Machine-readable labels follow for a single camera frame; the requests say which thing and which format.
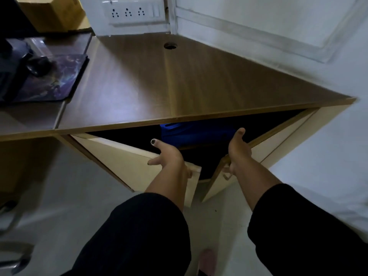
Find purple printed mouse pad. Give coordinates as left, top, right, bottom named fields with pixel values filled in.
left=11, top=53, right=88, bottom=103

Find brown cardboard box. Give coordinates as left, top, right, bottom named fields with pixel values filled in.
left=14, top=0, right=87, bottom=34

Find blue bag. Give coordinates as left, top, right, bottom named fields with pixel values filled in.
left=159, top=120, right=240, bottom=149

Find white wall socket panel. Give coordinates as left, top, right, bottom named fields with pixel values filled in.
left=101, top=0, right=163, bottom=26

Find black device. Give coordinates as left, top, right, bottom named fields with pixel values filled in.
left=0, top=37, right=33, bottom=101

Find person's right hand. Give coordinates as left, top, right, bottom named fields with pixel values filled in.
left=227, top=128, right=253, bottom=177

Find metal chair base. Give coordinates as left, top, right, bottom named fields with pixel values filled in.
left=0, top=200, right=35, bottom=276

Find person's left forearm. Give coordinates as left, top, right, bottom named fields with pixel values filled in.
left=62, top=167, right=192, bottom=276

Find person's left hand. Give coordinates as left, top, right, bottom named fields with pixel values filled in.
left=147, top=139, right=192, bottom=179

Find beige cabinet door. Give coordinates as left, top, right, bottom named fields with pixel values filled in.
left=201, top=108, right=319, bottom=203
left=70, top=133, right=202, bottom=209

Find black computer mouse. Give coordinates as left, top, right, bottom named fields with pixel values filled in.
left=26, top=56, right=53, bottom=77

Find person's right forearm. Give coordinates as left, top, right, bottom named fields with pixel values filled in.
left=233, top=159, right=368, bottom=276

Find brown wooden desk cabinet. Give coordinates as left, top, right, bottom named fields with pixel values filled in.
left=55, top=33, right=357, bottom=203

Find pink slipper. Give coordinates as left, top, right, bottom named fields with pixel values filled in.
left=198, top=249, right=218, bottom=276

